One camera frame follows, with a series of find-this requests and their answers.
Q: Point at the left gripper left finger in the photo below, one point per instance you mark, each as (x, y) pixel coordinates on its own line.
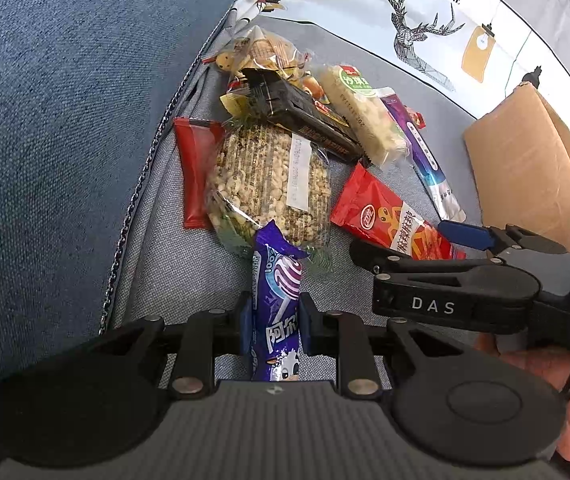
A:
(204, 337)

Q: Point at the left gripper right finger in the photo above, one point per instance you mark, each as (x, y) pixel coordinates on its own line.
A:
(342, 336)

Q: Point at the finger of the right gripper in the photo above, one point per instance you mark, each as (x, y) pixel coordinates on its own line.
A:
(476, 237)
(533, 241)

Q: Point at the purple white snack sachet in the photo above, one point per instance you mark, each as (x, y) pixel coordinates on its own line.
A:
(424, 162)

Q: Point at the purple lollipop candy pack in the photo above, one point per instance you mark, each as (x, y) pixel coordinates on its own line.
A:
(277, 278)

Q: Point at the red snack bag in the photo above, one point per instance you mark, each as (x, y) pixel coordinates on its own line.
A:
(369, 210)

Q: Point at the small red peanut candy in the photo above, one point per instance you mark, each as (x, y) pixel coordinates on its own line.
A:
(417, 117)

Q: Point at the green sachima cake pack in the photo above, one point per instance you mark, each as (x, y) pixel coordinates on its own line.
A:
(358, 102)

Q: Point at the round peanut brittle pack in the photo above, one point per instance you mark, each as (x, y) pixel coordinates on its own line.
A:
(263, 173)

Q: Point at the dark red snack stick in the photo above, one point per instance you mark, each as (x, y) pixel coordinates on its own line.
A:
(197, 140)

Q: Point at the yellow orange snack pack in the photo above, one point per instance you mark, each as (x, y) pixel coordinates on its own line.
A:
(236, 104)

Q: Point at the black chocolate biscuit pack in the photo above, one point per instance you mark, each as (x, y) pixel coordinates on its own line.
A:
(281, 103)

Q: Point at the clear bag of candies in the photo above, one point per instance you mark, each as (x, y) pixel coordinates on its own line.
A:
(258, 49)

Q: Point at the cardboard box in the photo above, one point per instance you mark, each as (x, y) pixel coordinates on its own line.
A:
(520, 156)

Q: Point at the deer print sofa cover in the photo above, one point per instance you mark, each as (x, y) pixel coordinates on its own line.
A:
(162, 268)

